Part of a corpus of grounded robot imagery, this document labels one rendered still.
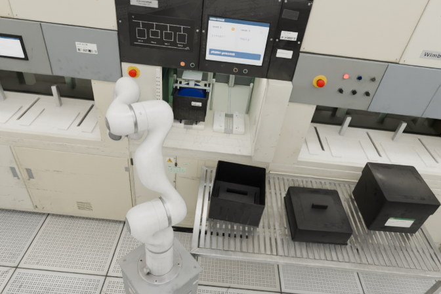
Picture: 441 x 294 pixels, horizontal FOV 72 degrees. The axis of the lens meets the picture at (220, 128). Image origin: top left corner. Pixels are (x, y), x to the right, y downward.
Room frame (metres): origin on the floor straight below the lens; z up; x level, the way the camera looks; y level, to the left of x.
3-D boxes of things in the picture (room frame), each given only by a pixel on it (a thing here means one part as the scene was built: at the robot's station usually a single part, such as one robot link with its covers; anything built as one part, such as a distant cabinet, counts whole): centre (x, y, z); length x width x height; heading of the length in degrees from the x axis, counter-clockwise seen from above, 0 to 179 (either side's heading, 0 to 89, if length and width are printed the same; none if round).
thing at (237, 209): (1.14, -0.14, 0.85); 0.28 x 0.28 x 0.17; 87
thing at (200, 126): (1.72, 0.22, 0.89); 0.22 x 0.21 x 0.04; 2
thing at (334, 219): (1.10, -0.58, 0.83); 0.29 x 0.29 x 0.13; 4
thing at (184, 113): (1.72, 0.22, 1.06); 0.24 x 0.20 x 0.32; 92
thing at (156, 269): (0.73, 0.19, 0.85); 0.19 x 0.19 x 0.18
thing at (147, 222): (0.71, 0.22, 1.07); 0.19 x 0.12 x 0.24; 125
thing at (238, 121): (1.73, -0.05, 0.89); 0.22 x 0.21 x 0.04; 2
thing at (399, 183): (1.22, -1.00, 0.89); 0.29 x 0.29 x 0.25; 4
